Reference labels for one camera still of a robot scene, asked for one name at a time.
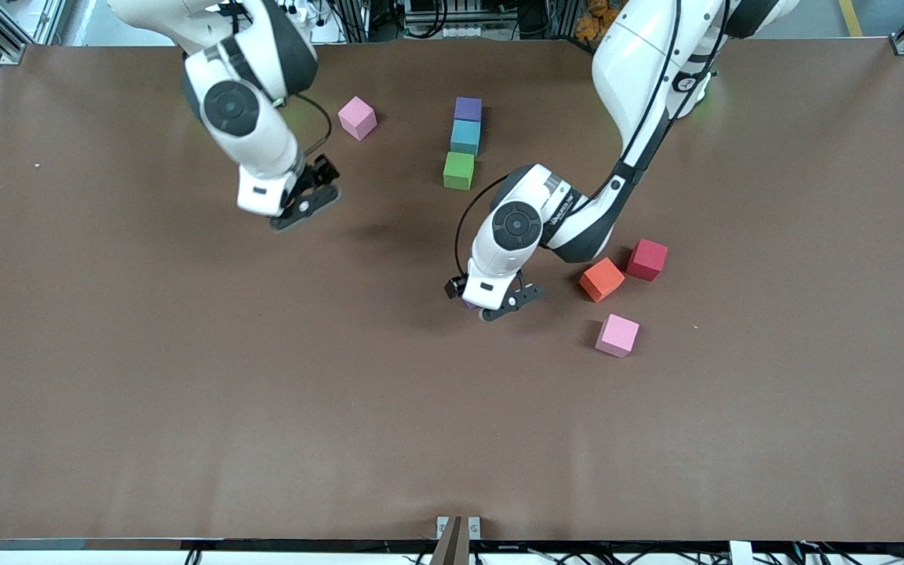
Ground green foam cube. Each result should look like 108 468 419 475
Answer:
443 151 476 191

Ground orange foam cube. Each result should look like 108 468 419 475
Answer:
578 257 626 303

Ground light blue foam cube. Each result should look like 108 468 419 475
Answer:
450 120 482 156

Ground pink foam cube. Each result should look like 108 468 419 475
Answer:
595 314 640 359
337 96 378 142

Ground dark equipment rack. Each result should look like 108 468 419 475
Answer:
326 0 578 42

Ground red foam cube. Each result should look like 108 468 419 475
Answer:
626 239 669 282

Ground brown support beam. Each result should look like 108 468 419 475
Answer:
430 516 470 565

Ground orange bags pile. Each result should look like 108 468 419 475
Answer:
575 0 618 42

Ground grey metal bracket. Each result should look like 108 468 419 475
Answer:
436 516 481 541

